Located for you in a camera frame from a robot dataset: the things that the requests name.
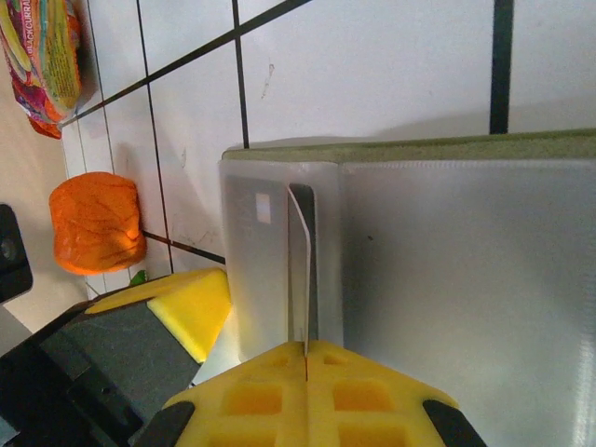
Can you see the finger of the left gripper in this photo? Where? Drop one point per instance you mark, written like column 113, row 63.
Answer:
column 195, row 312

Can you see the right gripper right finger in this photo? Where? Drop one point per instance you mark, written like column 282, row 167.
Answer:
column 363, row 410

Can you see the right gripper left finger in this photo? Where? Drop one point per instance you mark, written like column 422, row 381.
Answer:
column 251, row 410

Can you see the grey credit card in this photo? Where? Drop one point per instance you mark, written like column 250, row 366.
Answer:
column 302, row 261
column 253, row 270

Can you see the clear plastic container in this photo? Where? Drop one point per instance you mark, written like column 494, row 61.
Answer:
column 465, row 279

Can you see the orange plush toy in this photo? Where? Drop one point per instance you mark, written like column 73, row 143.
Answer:
column 93, row 223

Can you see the colourful fruit candy bag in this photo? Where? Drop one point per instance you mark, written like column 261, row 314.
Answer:
column 42, row 60

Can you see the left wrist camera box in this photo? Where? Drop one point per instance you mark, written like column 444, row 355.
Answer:
column 11, row 256

